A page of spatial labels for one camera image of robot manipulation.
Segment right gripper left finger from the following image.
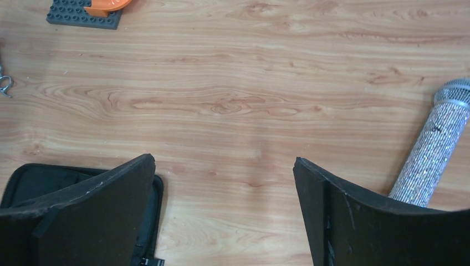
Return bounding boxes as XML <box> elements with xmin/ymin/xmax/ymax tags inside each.
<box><xmin>0</xmin><ymin>153</ymin><xmax>157</xmax><ymax>266</ymax></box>

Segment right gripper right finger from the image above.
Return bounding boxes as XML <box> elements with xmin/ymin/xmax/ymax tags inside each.
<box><xmin>293</xmin><ymin>157</ymin><xmax>469</xmax><ymax>265</ymax></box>

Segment black zip tool case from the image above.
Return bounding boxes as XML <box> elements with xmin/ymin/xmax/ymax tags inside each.
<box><xmin>0</xmin><ymin>163</ymin><xmax>165</xmax><ymax>266</ymax></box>

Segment silver scissors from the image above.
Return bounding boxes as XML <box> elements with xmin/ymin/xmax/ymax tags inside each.
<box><xmin>1</xmin><ymin>62</ymin><xmax>14</xmax><ymax>99</ymax></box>

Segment clear tube of beads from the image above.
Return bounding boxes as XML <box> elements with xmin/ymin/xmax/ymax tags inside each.
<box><xmin>389</xmin><ymin>78</ymin><xmax>469</xmax><ymax>207</ymax></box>

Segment grey lego baseplate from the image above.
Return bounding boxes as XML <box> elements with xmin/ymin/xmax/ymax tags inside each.
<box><xmin>46</xmin><ymin>0</ymin><xmax>122</xmax><ymax>30</ymax></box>

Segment orange curved toy piece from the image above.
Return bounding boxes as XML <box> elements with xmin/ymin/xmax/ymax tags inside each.
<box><xmin>84</xmin><ymin>0</ymin><xmax>132</xmax><ymax>17</ymax></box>

